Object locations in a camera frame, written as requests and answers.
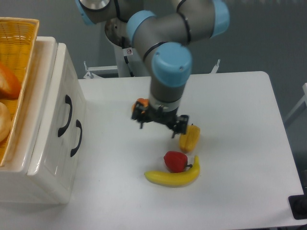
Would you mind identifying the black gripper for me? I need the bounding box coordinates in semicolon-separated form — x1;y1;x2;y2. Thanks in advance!
131;105;189;138

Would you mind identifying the white drawer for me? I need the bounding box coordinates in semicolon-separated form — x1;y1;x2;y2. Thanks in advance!
27;43;86;204
58;119;83;204

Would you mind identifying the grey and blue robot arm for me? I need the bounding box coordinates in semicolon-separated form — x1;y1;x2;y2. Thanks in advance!
76;0;230;134

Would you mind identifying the white drawer cabinet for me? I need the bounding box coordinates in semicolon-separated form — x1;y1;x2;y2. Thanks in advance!
0;36;72;205

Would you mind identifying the orange flower bread bun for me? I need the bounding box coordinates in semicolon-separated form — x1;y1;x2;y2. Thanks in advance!
131;98;149;115

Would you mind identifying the yellow bell pepper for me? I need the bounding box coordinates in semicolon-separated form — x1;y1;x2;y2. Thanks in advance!
179;124;201;153

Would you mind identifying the red bell pepper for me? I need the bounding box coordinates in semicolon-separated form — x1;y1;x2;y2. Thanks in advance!
164;151;193;173

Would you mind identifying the yellow banana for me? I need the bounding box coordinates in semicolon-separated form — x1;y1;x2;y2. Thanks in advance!
144;156;201;187

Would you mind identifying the orange croissant bread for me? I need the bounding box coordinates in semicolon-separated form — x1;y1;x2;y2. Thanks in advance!
0;62;22;99

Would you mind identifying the pale round bread roll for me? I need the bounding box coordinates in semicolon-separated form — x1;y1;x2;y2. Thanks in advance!
0;103;12;141

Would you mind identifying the black device at edge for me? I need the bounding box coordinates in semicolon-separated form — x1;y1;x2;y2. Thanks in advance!
288;195;307;220

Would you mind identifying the yellow wicker basket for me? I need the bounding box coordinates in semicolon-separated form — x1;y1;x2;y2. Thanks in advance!
0;17;40;166

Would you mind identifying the white frame at right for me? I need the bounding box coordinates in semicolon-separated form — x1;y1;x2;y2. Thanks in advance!
283;83;307;128

